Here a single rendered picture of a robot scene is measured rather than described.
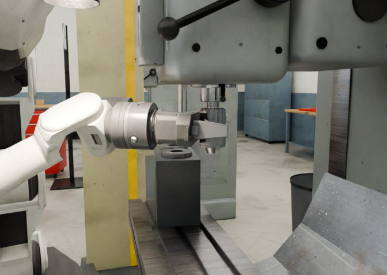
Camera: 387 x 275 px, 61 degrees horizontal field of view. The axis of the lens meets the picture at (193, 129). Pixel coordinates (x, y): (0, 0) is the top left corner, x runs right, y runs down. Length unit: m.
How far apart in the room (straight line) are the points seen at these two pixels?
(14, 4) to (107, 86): 1.52
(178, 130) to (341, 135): 0.46
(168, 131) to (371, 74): 0.47
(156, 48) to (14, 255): 0.95
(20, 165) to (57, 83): 9.01
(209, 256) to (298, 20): 0.53
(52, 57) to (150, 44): 9.14
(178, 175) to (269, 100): 6.99
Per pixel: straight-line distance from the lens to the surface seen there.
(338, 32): 0.57
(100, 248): 2.53
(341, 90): 0.87
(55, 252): 1.70
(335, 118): 0.89
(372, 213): 0.80
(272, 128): 7.90
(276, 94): 7.88
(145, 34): 0.55
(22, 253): 1.32
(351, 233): 0.82
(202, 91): 0.58
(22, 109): 1.11
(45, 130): 0.62
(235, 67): 0.50
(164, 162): 0.88
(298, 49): 0.54
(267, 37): 0.52
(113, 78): 2.28
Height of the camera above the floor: 1.30
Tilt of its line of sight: 7 degrees down
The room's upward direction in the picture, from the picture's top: straight up
